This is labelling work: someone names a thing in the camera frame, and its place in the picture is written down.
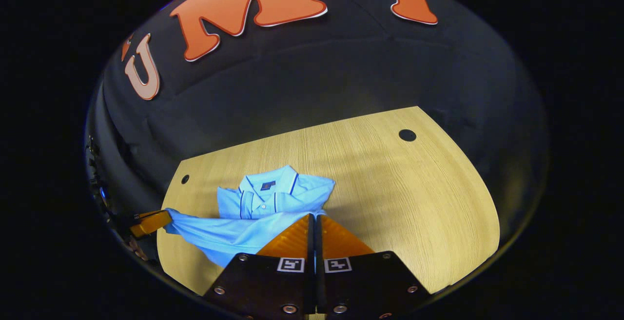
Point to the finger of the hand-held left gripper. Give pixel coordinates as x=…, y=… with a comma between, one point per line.
x=151, y=222

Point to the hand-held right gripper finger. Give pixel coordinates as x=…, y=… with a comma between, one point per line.
x=319, y=261
x=310, y=261

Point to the light blue T-shirt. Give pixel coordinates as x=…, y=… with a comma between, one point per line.
x=273, y=198

